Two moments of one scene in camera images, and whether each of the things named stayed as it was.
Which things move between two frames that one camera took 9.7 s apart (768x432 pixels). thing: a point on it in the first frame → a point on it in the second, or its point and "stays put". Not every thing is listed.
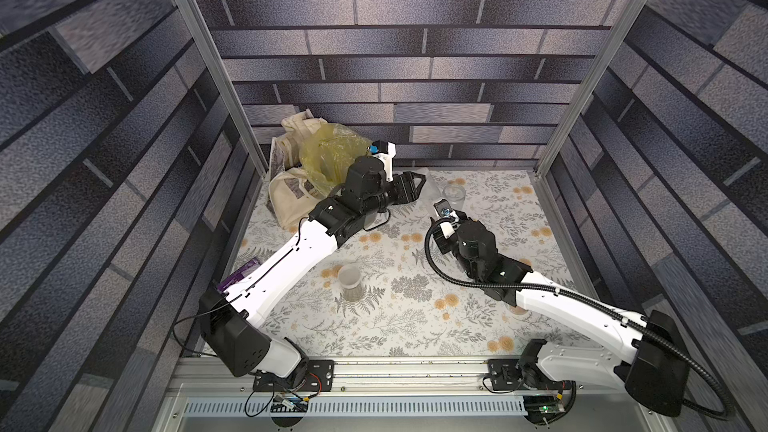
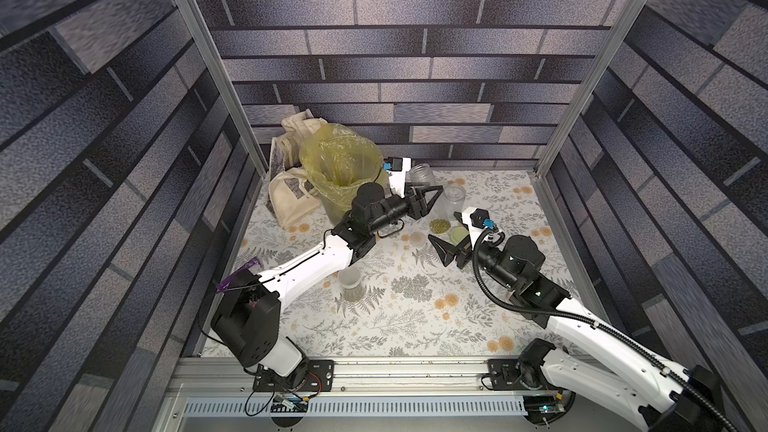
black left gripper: x=405 y=188 → x=420 y=209
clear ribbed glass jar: x=455 y=194 stays put
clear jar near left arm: x=349 y=279 stays put
